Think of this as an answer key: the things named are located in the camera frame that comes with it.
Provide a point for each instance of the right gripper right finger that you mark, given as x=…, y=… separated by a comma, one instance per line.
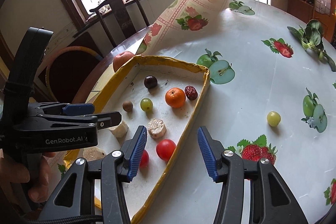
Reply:
x=271, y=199

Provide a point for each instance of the white tray with yellow rim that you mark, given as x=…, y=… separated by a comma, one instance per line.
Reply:
x=127, y=85

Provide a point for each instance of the tall white cake chunk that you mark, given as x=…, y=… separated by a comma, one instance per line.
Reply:
x=120, y=130

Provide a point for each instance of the small brown longan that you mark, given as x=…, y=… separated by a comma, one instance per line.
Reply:
x=127, y=106

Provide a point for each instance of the green leafy vegetable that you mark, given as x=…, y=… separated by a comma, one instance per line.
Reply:
x=310, y=38

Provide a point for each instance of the red apple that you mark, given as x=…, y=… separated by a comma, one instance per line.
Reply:
x=120, y=59

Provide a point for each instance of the short beige cake chunk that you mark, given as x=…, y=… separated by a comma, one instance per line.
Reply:
x=156, y=128

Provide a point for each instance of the round yellow cake slice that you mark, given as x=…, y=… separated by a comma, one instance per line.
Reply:
x=93, y=153

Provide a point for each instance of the large dark plum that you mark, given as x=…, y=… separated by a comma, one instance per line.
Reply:
x=150, y=82

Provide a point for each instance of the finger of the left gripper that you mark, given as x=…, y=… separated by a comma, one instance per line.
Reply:
x=67, y=109
x=100, y=120

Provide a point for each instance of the fruit print tablecloth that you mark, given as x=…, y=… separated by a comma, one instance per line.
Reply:
x=256, y=66

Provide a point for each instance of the red cherry tomato with stem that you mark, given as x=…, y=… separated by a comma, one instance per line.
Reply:
x=144, y=159

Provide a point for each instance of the orange mandarin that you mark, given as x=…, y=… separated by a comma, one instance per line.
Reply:
x=175, y=97

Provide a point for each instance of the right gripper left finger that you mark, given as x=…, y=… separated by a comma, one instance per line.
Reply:
x=91, y=191

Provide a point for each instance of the dark wooden chair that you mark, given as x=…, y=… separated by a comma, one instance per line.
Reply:
x=123, y=19

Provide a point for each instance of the person's left hand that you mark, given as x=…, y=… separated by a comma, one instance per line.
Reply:
x=13, y=172

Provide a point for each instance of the green grape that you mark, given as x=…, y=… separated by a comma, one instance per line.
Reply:
x=273, y=118
x=146, y=105

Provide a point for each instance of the dried red jujube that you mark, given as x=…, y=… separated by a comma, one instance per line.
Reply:
x=191, y=93

